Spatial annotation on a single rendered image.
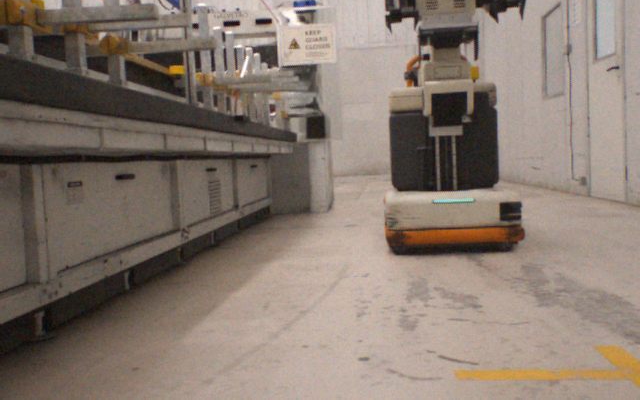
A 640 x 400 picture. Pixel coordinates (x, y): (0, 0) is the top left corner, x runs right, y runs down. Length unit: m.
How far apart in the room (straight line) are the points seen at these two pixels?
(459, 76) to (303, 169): 2.88
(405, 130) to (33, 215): 1.99
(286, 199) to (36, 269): 4.04
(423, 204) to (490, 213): 0.30
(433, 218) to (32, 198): 1.79
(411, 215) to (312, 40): 2.95
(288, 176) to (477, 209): 2.99
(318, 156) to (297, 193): 0.40
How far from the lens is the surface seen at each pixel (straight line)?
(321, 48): 5.72
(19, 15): 1.54
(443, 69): 3.17
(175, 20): 1.75
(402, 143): 3.39
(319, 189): 5.68
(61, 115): 1.69
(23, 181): 1.99
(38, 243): 1.99
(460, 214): 3.09
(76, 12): 1.56
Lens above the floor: 0.47
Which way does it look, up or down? 3 degrees down
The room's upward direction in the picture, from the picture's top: 3 degrees counter-clockwise
